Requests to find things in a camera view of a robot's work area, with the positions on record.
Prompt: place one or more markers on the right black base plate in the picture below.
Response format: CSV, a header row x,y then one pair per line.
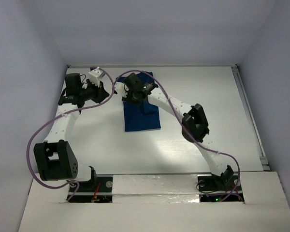
x,y
210,192

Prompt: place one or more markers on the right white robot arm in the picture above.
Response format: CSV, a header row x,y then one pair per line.
x,y
193,122

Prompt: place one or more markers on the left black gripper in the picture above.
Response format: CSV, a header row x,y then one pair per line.
x,y
98,91

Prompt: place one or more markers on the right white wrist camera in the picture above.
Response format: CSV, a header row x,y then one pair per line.
x,y
121,89

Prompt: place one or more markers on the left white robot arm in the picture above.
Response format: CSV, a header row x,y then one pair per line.
x,y
54,157

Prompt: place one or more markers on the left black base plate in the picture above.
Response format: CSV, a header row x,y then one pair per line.
x,y
101,192

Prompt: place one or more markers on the silver foil strip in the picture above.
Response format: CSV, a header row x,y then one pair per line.
x,y
155,188

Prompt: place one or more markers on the blue t shirt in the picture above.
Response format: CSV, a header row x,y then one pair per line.
x,y
146,116

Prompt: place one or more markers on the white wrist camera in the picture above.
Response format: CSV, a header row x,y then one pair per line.
x,y
121,89
95,76

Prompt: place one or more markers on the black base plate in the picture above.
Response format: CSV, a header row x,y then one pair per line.
x,y
210,192
101,192

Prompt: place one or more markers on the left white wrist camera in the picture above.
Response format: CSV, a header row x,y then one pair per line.
x,y
95,76

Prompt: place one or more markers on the aluminium side rail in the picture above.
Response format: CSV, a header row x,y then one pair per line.
x,y
240,86

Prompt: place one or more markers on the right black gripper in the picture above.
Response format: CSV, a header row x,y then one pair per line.
x,y
128,98

